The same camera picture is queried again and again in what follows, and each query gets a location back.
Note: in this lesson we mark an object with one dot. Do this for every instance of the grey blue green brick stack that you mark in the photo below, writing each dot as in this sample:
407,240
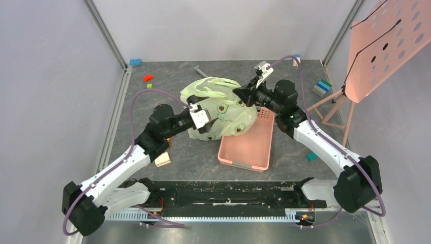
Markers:
322,87

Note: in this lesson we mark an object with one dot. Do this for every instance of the teal small block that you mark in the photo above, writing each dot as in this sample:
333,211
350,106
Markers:
311,156

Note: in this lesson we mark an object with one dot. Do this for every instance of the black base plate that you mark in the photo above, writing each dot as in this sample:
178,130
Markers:
176,194

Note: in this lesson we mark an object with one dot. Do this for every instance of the blue brick at wall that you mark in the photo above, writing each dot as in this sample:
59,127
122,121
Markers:
135,62

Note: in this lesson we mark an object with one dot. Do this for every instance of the pink plastic basket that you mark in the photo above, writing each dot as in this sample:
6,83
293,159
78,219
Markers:
252,149

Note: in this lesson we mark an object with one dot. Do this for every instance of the white blue small brick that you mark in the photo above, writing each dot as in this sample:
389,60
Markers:
296,61

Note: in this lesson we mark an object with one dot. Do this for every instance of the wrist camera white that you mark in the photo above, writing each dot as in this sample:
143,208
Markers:
199,116
263,71

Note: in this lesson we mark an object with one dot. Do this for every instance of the red arch block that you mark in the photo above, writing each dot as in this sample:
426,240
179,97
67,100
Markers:
147,78

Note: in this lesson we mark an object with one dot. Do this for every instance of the green avocado plastic bag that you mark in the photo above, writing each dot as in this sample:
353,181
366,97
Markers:
234,118

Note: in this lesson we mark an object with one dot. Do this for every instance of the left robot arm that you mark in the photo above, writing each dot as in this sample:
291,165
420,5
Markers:
86,205

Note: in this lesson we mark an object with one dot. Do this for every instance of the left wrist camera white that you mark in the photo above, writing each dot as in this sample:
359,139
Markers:
199,116

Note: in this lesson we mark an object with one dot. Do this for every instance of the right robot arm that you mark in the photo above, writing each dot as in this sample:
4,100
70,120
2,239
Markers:
358,178

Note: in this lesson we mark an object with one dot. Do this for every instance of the white large brick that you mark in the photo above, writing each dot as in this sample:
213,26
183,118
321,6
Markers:
162,160

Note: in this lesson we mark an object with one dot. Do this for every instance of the pink music stand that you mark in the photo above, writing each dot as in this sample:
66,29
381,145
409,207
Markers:
391,34

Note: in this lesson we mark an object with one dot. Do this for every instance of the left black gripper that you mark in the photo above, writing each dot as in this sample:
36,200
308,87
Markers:
207,127

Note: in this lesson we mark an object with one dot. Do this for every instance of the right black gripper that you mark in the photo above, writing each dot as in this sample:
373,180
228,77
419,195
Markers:
249,95

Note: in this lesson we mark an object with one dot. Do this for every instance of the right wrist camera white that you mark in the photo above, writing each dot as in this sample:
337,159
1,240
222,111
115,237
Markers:
263,71

